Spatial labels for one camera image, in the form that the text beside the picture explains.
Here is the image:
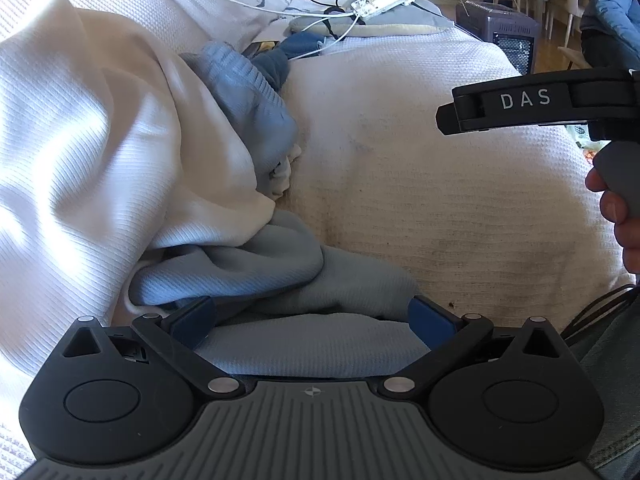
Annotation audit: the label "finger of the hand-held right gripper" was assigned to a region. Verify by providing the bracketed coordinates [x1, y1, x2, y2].
[435, 87, 485, 136]

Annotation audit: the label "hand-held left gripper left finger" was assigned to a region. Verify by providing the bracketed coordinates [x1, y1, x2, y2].
[61, 296, 247, 402]

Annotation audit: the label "dark blue cloth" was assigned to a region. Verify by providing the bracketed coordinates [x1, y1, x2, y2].
[250, 31, 327, 92]

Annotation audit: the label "black power cable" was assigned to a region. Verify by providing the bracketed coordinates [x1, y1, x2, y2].
[292, 0, 361, 46]

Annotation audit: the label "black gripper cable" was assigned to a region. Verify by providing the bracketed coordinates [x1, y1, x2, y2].
[559, 284, 640, 343]

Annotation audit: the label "trash bin with plastic bag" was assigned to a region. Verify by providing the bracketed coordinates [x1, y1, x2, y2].
[565, 124, 598, 162]

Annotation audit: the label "white t-shirt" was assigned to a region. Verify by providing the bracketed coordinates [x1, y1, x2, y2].
[0, 0, 277, 401]

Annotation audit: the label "thin white charging cable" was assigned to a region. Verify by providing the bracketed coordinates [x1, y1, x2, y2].
[295, 10, 362, 58]

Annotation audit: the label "person's jeans leg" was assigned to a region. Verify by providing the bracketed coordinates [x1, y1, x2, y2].
[565, 300, 640, 480]

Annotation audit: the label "white quilted sofa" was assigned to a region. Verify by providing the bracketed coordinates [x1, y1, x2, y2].
[0, 0, 631, 480]

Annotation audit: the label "grey cushion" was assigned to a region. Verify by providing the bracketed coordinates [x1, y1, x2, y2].
[285, 7, 453, 41]

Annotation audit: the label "dark purple space heater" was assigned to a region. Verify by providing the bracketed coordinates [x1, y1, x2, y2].
[455, 0, 542, 77]

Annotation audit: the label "light blue pants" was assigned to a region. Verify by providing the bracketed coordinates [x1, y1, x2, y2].
[127, 209, 433, 378]

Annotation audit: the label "person's right hand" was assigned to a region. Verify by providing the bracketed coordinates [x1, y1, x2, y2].
[585, 165, 640, 276]

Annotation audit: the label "white printed cushion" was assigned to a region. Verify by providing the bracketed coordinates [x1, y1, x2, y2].
[120, 0, 296, 56]

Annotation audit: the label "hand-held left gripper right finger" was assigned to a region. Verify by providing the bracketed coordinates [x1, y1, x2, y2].
[376, 296, 569, 402]

